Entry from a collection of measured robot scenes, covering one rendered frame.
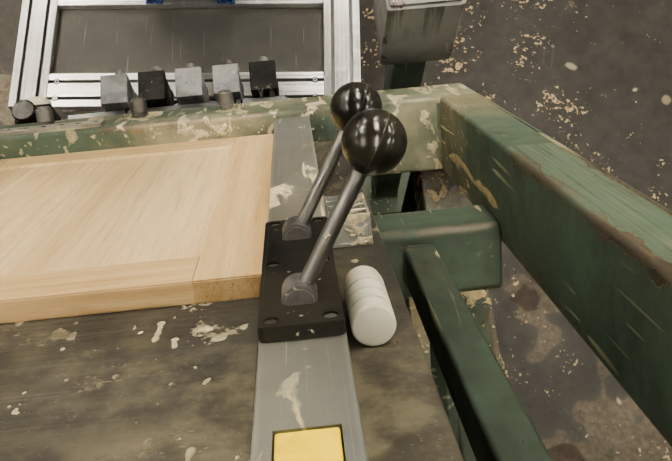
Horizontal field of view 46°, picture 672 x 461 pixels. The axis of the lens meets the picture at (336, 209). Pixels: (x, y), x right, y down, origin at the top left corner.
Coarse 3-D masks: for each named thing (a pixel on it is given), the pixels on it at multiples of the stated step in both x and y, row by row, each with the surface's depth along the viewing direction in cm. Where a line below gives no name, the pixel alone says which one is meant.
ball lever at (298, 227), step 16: (336, 96) 56; (352, 96) 55; (368, 96) 55; (336, 112) 56; (352, 112) 55; (336, 144) 57; (336, 160) 57; (320, 176) 58; (320, 192) 58; (304, 208) 58; (288, 224) 59; (304, 224) 58; (288, 240) 58
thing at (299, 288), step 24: (360, 120) 44; (384, 120) 44; (360, 144) 44; (384, 144) 44; (360, 168) 45; (384, 168) 44; (336, 216) 46; (312, 264) 47; (288, 288) 47; (312, 288) 47
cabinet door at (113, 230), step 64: (0, 192) 95; (64, 192) 92; (128, 192) 90; (192, 192) 87; (256, 192) 84; (0, 256) 71; (64, 256) 70; (128, 256) 68; (192, 256) 67; (256, 256) 64; (0, 320) 60
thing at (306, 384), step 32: (288, 128) 106; (288, 160) 88; (288, 192) 75; (288, 352) 43; (320, 352) 43; (256, 384) 40; (288, 384) 40; (320, 384) 39; (352, 384) 39; (256, 416) 37; (288, 416) 37; (320, 416) 36; (352, 416) 36; (256, 448) 34; (352, 448) 34
